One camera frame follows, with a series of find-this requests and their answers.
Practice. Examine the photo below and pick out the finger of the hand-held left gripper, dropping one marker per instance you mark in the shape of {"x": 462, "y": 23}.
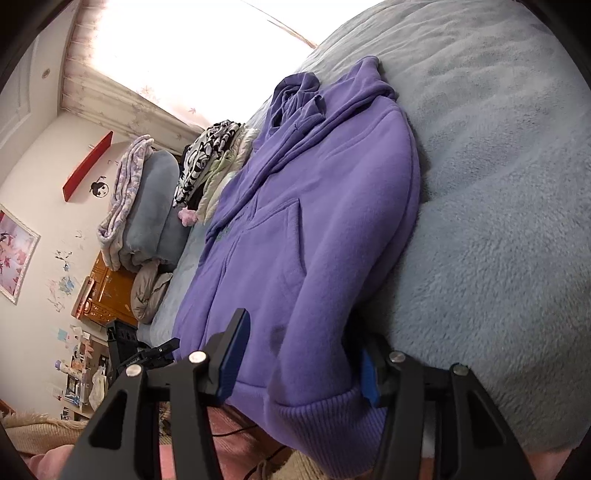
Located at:
{"x": 157, "y": 354}

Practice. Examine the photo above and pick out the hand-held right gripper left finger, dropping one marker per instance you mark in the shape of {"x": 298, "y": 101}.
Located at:
{"x": 233, "y": 364}

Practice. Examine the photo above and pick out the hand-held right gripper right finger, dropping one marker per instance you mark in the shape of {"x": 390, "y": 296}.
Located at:
{"x": 371, "y": 383}

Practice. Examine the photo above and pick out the purple zip hoodie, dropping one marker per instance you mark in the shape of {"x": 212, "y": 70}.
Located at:
{"x": 300, "y": 230}

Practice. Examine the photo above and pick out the black plastic stool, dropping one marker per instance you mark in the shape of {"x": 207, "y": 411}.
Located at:
{"x": 121, "y": 337}

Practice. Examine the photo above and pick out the beige duvet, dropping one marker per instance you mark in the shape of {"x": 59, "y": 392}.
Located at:
{"x": 147, "y": 290}

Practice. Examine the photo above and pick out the orange wooden cabinet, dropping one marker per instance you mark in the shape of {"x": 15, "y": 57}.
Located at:
{"x": 111, "y": 290}

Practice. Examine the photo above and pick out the pink plush toy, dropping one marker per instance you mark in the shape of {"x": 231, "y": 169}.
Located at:
{"x": 187, "y": 217}

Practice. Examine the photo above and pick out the beige shaggy rug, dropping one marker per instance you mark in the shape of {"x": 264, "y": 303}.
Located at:
{"x": 37, "y": 429}

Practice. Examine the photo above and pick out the blue-grey folded blanket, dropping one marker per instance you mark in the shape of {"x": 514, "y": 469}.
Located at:
{"x": 152, "y": 207}

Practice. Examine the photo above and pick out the folded black garment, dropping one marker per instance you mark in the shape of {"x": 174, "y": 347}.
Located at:
{"x": 196, "y": 198}

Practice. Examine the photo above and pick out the floral folded blanket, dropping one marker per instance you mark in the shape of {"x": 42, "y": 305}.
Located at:
{"x": 122, "y": 194}

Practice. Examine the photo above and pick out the pink framed picture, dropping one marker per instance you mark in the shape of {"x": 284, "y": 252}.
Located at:
{"x": 16, "y": 254}

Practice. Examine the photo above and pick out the light green garment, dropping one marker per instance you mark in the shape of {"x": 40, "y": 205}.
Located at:
{"x": 217, "y": 170}

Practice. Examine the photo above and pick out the black and white printed garment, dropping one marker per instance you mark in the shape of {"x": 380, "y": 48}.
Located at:
{"x": 198, "y": 157}

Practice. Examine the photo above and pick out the white puffer jacket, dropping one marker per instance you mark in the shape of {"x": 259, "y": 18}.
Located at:
{"x": 244, "y": 138}

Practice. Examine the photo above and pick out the grey-blue fleece bed blanket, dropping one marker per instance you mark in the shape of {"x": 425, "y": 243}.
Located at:
{"x": 485, "y": 184}

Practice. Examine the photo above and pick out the floral sheer curtain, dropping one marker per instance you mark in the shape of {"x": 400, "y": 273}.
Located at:
{"x": 161, "y": 55}

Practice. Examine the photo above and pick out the black cartoon wall sticker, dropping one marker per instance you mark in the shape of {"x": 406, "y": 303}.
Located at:
{"x": 99, "y": 188}

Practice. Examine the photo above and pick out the red wall shelf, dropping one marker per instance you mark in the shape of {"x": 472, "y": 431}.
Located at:
{"x": 87, "y": 166}

